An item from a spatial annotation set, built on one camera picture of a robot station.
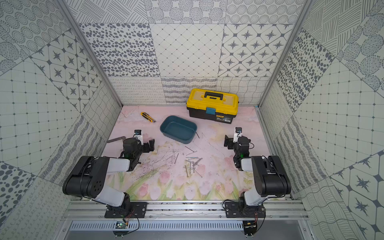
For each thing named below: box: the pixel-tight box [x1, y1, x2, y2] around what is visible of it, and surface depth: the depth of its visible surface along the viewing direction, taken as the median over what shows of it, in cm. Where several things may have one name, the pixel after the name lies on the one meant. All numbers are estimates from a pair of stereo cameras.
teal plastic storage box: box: [160, 115, 198, 144], surface depth 109 cm
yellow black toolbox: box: [186, 88, 239, 124], surface depth 104 cm
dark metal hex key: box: [106, 136, 126, 143], surface depth 103 cm
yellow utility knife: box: [140, 112, 157, 123], surface depth 115 cm
